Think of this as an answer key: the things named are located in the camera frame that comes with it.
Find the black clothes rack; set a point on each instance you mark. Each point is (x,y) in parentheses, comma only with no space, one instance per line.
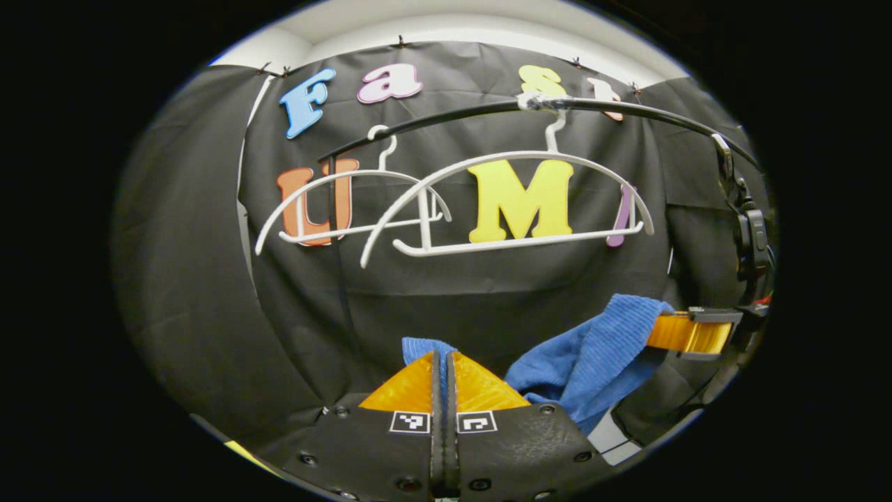
(540,102)

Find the black backdrop cloth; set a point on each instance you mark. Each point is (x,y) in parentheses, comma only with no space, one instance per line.
(488,300)

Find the white clothes hanger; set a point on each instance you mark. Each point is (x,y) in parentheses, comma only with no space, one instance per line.
(423,223)
(362,228)

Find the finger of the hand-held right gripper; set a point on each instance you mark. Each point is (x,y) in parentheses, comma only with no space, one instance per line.
(686,333)

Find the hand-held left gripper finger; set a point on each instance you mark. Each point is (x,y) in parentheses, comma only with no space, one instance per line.
(437,432)
(453,446)

